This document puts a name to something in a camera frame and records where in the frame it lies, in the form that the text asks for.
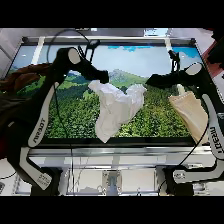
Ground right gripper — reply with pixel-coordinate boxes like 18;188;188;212
145;73;168;90

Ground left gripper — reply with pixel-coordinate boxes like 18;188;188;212
95;68;111;85

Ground white shirt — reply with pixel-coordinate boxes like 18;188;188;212
87;79;148;144

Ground beige garment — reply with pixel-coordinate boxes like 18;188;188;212
167;91;210;145

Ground brown garment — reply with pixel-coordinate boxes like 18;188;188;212
0;62;53;93

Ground black garment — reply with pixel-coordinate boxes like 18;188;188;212
0;89;44;161

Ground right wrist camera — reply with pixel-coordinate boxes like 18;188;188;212
167;49;181;73

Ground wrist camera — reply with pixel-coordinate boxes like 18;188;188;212
167;49;181;73
84;39;102;63

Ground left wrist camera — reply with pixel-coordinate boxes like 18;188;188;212
84;39;102;63

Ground black cable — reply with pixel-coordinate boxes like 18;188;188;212
157;116;212;197
45;28;92;68
53;83;75;197

